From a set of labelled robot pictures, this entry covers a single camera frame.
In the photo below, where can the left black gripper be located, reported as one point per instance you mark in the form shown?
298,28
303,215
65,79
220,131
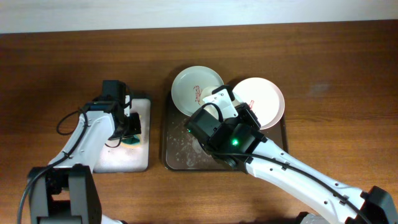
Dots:
134,119

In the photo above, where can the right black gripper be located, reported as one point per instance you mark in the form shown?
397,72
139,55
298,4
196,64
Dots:
244,112

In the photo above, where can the yellow green sponge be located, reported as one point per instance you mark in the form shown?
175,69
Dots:
132,141

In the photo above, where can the pink white plate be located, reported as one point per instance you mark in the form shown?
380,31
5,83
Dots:
264,99

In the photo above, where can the pale green plate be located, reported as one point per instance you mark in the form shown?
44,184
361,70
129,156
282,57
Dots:
188,86

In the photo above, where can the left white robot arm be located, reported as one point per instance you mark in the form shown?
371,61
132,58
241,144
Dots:
64,191

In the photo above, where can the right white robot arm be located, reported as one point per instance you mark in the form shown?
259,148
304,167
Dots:
336,202

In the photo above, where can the small white foam tray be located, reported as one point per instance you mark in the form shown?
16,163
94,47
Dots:
116,157

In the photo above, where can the dark brown serving tray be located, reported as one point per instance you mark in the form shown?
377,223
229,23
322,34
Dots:
180,150

